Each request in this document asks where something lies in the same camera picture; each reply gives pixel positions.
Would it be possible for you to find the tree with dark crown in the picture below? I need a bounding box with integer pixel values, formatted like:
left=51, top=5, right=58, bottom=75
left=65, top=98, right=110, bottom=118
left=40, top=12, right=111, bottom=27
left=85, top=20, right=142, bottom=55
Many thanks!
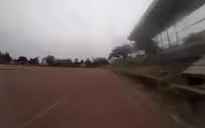
left=108, top=44, right=136, bottom=61

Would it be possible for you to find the row of distant trees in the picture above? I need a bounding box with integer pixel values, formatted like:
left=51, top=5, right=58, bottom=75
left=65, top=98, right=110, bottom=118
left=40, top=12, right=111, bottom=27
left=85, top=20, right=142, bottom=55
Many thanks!
left=0, top=49, right=110, bottom=66

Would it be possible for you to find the grey grandstand building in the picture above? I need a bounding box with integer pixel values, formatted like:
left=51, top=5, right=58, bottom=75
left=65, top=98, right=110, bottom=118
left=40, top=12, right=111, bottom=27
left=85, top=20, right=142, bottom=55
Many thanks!
left=116, top=0, right=205, bottom=128

